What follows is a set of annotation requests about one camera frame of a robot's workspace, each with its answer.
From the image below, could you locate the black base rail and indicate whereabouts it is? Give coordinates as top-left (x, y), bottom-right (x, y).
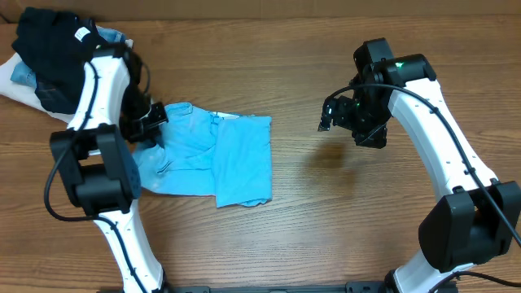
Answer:
top-left (162, 280), bottom-right (459, 293)

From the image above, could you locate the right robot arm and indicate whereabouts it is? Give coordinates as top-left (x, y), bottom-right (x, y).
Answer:
top-left (318, 38), bottom-right (520, 292)

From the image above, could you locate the beige folded garment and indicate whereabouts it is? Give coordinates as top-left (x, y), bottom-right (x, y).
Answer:
top-left (0, 38), bottom-right (134, 125)

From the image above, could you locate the black folded shirt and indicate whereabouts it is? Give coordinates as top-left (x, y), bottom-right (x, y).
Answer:
top-left (12, 7), bottom-right (107, 114)

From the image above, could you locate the light blue printed t-shirt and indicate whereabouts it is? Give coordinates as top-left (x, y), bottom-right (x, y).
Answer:
top-left (133, 103), bottom-right (273, 208)

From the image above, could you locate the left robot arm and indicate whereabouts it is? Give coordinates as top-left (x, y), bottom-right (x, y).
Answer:
top-left (44, 43), bottom-right (170, 292)

